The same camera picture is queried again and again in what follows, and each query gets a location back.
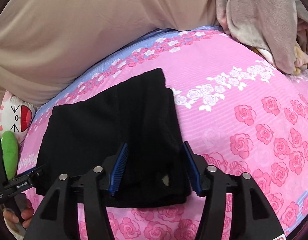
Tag black pants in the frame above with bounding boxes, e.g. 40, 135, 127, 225
36, 68, 191, 208

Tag person's left hand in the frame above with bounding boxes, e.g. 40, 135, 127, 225
2, 193, 34, 233

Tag green plush pillow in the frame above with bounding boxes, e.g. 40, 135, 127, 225
1, 131, 19, 180

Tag pink rose bed sheet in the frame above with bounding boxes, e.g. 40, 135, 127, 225
18, 27, 308, 235

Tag white cartoon face pillow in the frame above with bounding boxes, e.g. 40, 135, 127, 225
0, 91, 36, 143

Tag beige curtain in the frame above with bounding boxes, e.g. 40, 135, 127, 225
0, 0, 216, 105

